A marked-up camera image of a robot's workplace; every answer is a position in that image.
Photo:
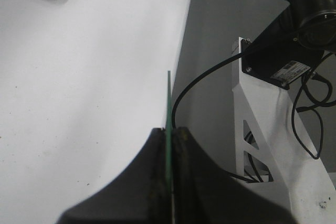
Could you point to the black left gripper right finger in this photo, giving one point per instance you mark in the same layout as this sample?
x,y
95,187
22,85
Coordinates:
x,y
204,193

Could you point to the green circuit board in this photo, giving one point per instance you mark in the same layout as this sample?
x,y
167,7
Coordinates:
x,y
169,129

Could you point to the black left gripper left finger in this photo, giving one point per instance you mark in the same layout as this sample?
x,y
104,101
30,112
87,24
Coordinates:
x,y
138,195

